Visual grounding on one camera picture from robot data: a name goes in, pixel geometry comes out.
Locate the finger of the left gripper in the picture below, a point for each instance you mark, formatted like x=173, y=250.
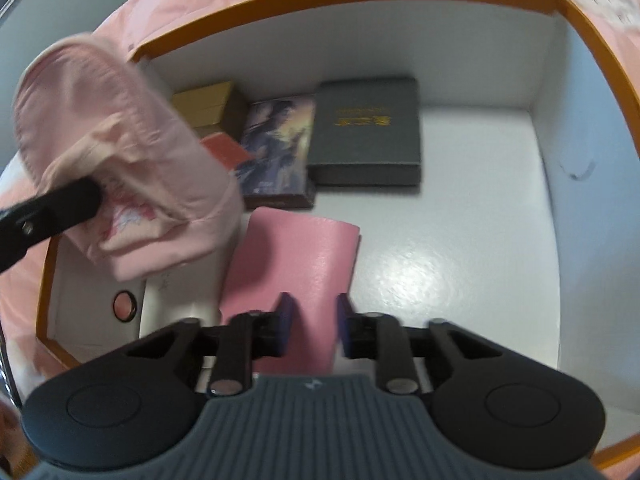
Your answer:
x=50, y=214

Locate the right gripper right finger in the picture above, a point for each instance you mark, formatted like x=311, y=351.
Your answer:
x=380, y=338

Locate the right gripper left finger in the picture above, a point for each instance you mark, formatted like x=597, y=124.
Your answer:
x=248, y=337

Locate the pink leather wallet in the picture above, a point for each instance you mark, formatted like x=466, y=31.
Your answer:
x=310, y=258

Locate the pink mini backpack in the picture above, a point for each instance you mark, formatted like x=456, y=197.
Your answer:
x=81, y=110

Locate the person's left hand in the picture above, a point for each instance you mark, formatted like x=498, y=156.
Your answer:
x=17, y=456

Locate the white glasses case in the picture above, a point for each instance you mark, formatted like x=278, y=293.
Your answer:
x=177, y=304

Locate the round pink blush compact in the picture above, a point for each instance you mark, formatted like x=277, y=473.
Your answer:
x=124, y=306

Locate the gold cardboard gift box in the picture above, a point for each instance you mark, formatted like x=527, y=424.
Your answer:
x=218, y=108

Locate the red small box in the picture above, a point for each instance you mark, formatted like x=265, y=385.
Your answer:
x=227, y=151

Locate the orange cardboard storage box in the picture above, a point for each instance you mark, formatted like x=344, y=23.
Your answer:
x=483, y=411

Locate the dark grey gift box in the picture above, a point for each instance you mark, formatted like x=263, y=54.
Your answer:
x=366, y=132

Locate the illustrated card box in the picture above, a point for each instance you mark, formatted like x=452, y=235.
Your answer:
x=277, y=136

